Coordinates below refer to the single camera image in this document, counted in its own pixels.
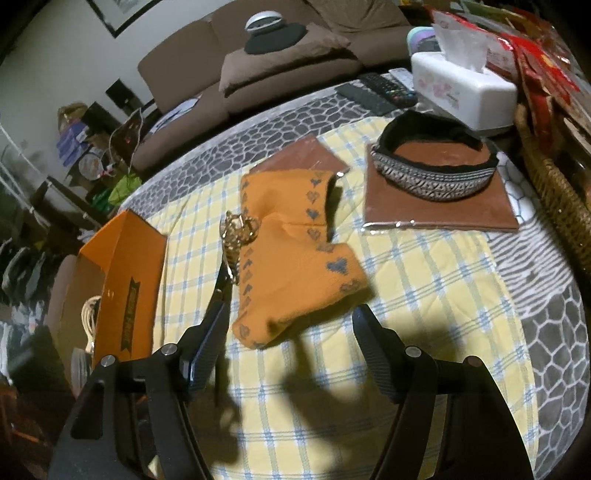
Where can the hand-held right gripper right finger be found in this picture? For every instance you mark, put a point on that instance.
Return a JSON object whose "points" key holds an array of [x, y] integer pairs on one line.
{"points": [[374, 353]]}

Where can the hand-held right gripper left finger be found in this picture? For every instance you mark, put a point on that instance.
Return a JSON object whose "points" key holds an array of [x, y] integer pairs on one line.
{"points": [[207, 344]]}

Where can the orange cardboard box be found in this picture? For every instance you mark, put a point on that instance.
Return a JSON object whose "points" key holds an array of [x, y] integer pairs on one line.
{"points": [[134, 277]]}

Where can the orange sock with blue hearts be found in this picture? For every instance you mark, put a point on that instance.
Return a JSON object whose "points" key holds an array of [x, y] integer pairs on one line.
{"points": [[286, 277]]}

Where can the cream spiral hairbrush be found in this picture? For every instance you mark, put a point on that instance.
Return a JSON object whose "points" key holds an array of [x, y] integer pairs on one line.
{"points": [[87, 318]]}

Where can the yellow checked tablecloth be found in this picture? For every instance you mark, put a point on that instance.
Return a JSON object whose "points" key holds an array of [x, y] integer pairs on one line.
{"points": [[438, 286]]}

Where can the brown plastic-wrapped packet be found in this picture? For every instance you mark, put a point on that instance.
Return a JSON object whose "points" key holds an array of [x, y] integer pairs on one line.
{"points": [[304, 154], [438, 213]]}

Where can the green cloth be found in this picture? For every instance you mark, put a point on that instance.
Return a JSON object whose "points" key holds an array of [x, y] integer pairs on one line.
{"points": [[117, 191]]}

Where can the wide black silver-patterned headband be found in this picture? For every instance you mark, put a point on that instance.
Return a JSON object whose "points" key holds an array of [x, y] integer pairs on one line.
{"points": [[429, 182]]}

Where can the white papers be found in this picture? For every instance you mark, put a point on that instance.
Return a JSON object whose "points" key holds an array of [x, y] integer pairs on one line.
{"points": [[180, 110]]}

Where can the wicker basket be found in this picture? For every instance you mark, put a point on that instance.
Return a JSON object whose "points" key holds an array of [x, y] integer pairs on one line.
{"points": [[554, 198]]}

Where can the long black remote control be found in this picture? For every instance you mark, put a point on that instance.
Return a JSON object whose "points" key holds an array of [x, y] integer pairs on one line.
{"points": [[364, 99]]}

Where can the black speaker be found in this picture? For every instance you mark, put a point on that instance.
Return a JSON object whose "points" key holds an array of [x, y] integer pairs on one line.
{"points": [[122, 93]]}

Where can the white tissue box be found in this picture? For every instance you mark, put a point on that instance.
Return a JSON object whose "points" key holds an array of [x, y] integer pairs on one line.
{"points": [[461, 94]]}

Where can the white remote control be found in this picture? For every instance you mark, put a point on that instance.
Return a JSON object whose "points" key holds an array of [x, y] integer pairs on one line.
{"points": [[400, 77]]}

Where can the brown sofa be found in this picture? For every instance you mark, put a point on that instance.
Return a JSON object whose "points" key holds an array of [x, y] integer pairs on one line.
{"points": [[184, 60]]}

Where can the brown pillow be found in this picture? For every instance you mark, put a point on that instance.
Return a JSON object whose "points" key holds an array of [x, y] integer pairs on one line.
{"points": [[286, 69]]}

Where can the black round cushion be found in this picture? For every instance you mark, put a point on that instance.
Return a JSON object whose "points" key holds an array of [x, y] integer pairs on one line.
{"points": [[277, 41]]}

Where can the purple round container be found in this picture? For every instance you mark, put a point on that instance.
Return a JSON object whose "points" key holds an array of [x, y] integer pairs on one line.
{"points": [[421, 42]]}

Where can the silver oval device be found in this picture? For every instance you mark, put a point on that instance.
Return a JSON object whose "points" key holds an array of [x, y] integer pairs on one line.
{"points": [[263, 22]]}

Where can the red white plastic packet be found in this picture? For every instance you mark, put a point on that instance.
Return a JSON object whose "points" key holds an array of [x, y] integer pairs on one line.
{"points": [[501, 50]]}

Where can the framed picture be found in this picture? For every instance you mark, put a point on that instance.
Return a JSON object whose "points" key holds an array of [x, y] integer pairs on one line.
{"points": [[117, 16]]}

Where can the pile of red packets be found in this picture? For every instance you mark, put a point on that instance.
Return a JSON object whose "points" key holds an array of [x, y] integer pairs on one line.
{"points": [[540, 55]]}

